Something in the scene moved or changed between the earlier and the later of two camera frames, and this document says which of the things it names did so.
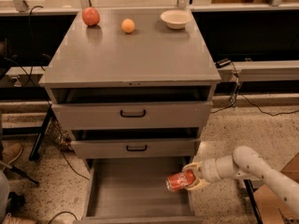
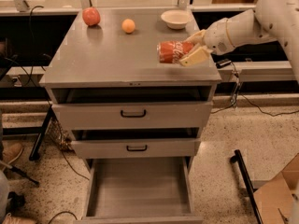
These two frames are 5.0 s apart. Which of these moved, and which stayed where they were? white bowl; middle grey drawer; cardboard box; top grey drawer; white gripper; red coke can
Moved: red coke can; white gripper
Stayed: cardboard box; middle grey drawer; white bowl; top grey drawer
